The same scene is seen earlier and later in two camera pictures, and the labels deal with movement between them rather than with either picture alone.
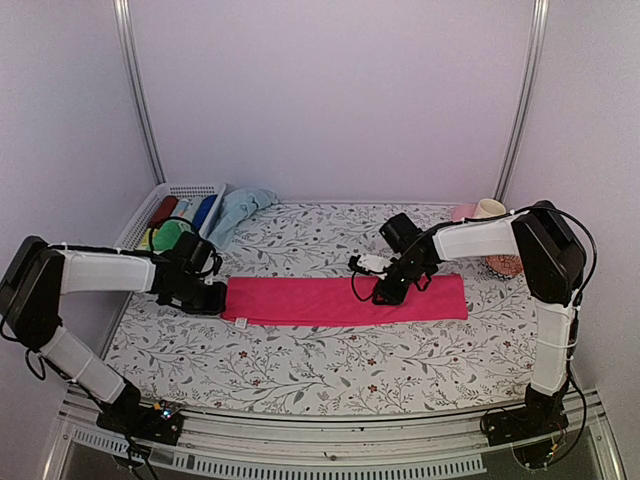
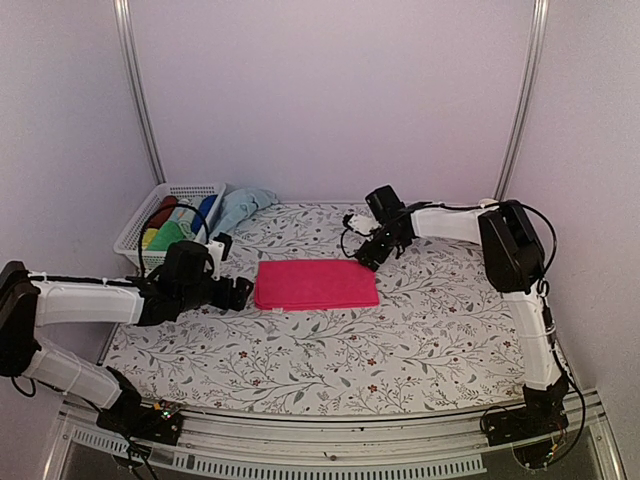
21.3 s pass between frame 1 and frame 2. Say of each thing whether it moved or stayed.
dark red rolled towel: stayed
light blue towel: stayed
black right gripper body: moved
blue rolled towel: stayed
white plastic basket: stayed
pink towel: moved
